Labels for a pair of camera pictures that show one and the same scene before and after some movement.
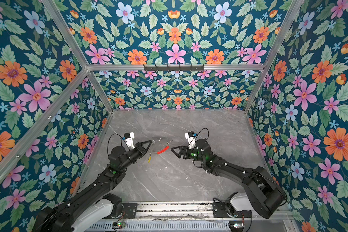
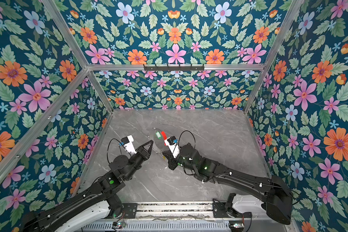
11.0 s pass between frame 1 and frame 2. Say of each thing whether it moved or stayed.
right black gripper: moved
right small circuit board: stayed
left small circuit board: stayed
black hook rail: stayed
